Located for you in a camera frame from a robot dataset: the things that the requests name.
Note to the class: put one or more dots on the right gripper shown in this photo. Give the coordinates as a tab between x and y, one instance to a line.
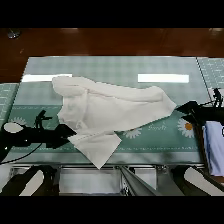
190	110

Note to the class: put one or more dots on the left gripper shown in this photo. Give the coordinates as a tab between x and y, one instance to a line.
60	136

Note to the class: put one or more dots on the white T-shirt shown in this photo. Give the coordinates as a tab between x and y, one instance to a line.
110	110

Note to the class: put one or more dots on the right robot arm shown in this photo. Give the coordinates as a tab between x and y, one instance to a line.
213	113

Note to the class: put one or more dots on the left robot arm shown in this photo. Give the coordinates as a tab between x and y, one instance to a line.
23	135

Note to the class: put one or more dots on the light blue garment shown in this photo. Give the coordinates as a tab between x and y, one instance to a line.
215	146

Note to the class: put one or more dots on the silver frame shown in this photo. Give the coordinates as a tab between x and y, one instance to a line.
140	186

